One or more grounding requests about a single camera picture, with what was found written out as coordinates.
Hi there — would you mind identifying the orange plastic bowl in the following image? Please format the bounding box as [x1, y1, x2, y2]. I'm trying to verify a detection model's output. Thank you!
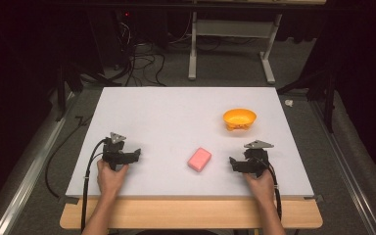
[222, 108, 259, 132]

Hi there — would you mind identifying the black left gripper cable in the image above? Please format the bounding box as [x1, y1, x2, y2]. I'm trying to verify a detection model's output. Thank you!
[79, 138, 108, 233]

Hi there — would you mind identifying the white table board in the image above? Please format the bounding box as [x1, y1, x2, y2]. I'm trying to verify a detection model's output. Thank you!
[65, 86, 315, 199]

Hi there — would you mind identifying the pink soap bar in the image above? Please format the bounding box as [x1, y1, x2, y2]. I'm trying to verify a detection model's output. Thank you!
[186, 147, 213, 173]

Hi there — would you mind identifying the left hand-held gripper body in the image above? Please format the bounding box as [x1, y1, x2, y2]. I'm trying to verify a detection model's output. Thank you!
[102, 131, 132, 171]

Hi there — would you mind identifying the thin black floor cable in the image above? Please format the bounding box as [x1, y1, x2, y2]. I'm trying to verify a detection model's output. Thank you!
[44, 115, 94, 199]

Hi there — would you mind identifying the black tripod stand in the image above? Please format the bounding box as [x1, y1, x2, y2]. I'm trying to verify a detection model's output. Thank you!
[276, 67, 338, 134]
[54, 60, 122, 123]

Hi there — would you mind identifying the person's right hand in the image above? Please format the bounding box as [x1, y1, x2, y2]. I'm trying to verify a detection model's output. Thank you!
[242, 168, 276, 205]

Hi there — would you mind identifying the person's left hand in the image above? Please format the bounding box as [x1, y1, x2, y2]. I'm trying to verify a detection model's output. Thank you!
[96, 159, 130, 198]

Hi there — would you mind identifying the aluminium floor rail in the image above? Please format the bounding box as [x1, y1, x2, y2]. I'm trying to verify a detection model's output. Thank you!
[0, 92, 81, 235]
[308, 99, 376, 235]

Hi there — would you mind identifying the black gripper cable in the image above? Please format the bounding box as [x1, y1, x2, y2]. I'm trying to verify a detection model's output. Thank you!
[79, 138, 108, 233]
[266, 164, 283, 222]

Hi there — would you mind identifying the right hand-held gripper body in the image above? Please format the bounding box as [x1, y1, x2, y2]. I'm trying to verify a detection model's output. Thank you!
[240, 139, 275, 179]

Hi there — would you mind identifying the wooden table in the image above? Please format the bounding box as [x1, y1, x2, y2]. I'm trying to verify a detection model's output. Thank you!
[59, 195, 324, 230]

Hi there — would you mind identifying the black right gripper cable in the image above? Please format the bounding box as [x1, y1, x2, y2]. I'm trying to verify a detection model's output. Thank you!
[266, 164, 283, 222]

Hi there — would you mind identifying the white metal desk frame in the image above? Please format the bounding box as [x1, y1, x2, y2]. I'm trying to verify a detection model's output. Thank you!
[187, 11, 284, 85]

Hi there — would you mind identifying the tangle of black floor cables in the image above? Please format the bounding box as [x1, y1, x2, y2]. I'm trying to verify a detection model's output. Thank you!
[112, 19, 168, 88]

